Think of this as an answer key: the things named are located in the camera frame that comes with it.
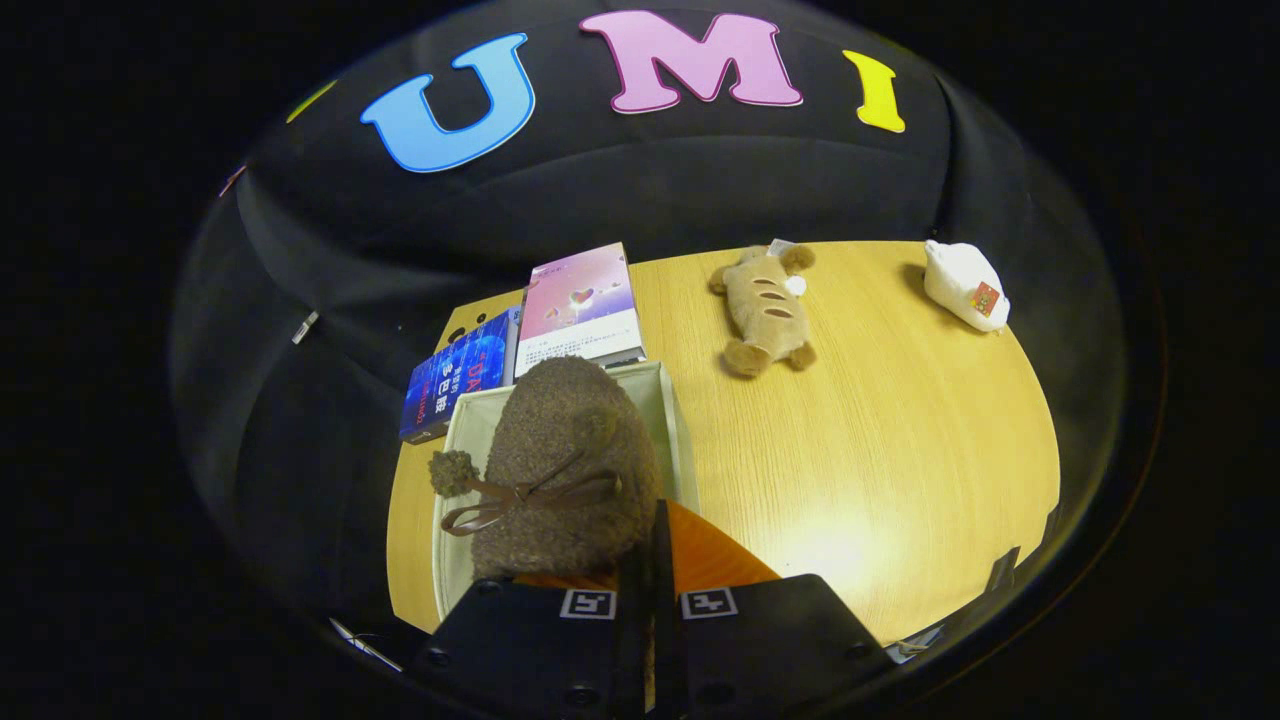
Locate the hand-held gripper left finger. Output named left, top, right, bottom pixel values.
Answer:
left=412, top=535, right=651, bottom=719

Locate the pink book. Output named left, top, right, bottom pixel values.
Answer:
left=513, top=242, right=648, bottom=379

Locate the black backdrop cloth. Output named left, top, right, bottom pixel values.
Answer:
left=170, top=0, right=1126, bottom=641

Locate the brown fuzzy shoe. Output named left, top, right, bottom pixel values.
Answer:
left=428, top=355, right=663, bottom=583

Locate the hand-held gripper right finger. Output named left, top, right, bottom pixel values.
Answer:
left=652, top=500, right=894, bottom=719

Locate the blue book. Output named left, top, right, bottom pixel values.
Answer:
left=398, top=308, right=521, bottom=446

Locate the green fabric storage box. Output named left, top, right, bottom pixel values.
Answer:
left=432, top=360, right=701, bottom=621

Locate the white soft pouch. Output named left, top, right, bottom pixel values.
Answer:
left=922, top=240, right=1011, bottom=334

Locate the tan bread-shaped plush toy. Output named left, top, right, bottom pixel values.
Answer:
left=708, top=240, right=818, bottom=378

